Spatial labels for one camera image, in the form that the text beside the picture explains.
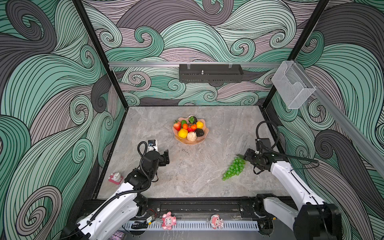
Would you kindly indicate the black corner frame post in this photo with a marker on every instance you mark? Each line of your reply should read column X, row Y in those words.
column 310, row 25
column 101, row 54

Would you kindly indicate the yellow lemon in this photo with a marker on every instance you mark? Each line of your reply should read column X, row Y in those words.
column 183, row 133

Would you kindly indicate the aluminium rail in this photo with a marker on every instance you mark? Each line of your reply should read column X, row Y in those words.
column 166, row 64
column 349, row 106

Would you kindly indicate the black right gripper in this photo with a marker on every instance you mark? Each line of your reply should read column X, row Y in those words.
column 247, row 156

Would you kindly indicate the black corner frame post right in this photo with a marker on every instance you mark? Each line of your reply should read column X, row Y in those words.
column 310, row 25

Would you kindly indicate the green lime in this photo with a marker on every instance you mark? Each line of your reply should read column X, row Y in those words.
column 183, row 122

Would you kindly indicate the cream fake garlic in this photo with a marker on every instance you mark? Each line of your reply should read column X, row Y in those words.
column 192, row 137

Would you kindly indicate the pink scalloped fruit bowl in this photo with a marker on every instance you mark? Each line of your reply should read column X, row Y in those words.
column 185, row 141

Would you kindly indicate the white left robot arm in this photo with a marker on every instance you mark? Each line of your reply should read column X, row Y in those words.
column 126, row 203

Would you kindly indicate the clear acrylic wall box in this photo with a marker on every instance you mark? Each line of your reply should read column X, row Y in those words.
column 293, row 84

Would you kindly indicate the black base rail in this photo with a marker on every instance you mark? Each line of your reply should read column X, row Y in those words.
column 237, row 208

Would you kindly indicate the dark brown mangosteen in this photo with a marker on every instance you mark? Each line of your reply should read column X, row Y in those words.
column 192, row 120

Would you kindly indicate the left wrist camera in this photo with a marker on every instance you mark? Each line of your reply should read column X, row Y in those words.
column 152, row 145

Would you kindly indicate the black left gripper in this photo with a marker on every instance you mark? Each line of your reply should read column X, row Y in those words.
column 164, row 158

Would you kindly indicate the pink haired doll toy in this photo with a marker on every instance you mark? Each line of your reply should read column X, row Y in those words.
column 216, row 222

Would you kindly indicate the pink cat toy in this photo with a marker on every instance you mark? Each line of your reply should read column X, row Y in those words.
column 168, row 221

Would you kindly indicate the black corner frame post left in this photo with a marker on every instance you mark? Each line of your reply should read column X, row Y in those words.
column 101, row 54

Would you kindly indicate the aluminium rail right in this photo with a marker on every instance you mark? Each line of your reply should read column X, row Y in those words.
column 349, row 106

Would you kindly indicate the green grape bunch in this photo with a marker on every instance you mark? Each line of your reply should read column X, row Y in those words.
column 235, row 169

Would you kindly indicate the aluminium rail back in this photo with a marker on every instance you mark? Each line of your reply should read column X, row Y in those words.
column 166, row 64

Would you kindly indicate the glitter purple cylinder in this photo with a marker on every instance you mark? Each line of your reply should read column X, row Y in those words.
column 118, row 235

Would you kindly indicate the yellow pear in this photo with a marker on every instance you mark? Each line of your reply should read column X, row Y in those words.
column 200, row 125

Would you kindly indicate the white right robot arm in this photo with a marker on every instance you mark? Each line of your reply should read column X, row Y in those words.
column 312, row 218

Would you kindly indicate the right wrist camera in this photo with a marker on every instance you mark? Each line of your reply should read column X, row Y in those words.
column 263, row 144

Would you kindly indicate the dark avocado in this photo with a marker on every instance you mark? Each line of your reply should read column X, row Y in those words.
column 199, row 133

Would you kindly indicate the white figurine on pink base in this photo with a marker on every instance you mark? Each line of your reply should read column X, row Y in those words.
column 115, row 178

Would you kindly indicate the black wall tray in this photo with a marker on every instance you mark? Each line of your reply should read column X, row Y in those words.
column 210, row 73

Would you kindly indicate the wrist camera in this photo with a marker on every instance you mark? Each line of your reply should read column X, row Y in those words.
column 263, row 144
column 152, row 145

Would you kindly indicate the white slotted cable duct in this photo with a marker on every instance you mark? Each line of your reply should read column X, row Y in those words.
column 197, row 226

